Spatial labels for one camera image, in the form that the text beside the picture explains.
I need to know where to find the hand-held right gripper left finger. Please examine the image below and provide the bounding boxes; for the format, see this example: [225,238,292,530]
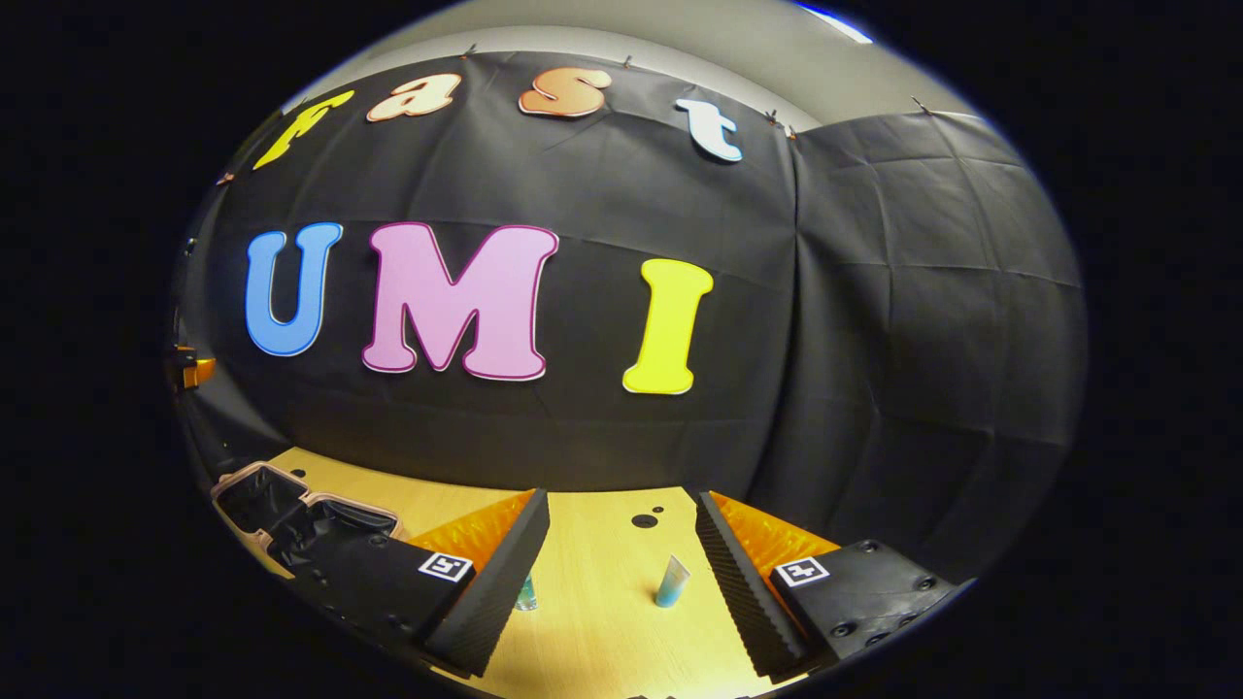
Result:
[291,488,551,679]

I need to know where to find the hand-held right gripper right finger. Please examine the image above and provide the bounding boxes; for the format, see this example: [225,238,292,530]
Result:
[695,490,972,681]

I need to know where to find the blue white cosmetic tube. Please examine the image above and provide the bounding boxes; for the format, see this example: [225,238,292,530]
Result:
[655,553,692,610]

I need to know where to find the pink suitcase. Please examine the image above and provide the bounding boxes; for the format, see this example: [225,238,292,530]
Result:
[211,461,411,588]

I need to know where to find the black backdrop cloth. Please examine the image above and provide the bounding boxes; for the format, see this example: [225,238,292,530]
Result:
[175,49,1089,583]

